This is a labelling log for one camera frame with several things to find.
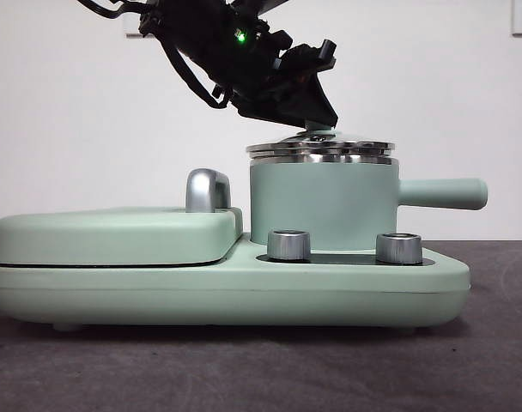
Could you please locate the glass lid with green knob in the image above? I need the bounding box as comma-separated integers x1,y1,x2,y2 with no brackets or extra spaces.
245,120,396,167

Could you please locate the black control panel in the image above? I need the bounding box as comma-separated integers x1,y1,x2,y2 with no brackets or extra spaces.
256,252,436,267

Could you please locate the mint green pot with handle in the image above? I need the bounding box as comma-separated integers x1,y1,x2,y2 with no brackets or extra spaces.
248,156,489,252

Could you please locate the mint green breakfast machine base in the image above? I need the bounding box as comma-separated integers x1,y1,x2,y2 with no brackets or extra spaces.
0,231,473,334

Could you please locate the silver control knob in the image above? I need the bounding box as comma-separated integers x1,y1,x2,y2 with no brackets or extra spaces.
375,232,424,264
266,230,313,262

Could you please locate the black cable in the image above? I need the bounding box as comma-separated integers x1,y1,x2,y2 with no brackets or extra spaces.
160,40,234,111
76,0,143,21

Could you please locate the mint green griddle cover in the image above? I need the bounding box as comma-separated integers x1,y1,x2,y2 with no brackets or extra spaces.
0,205,246,267

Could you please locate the silver griddle cover handle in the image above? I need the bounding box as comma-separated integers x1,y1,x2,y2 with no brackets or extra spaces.
185,168,234,214

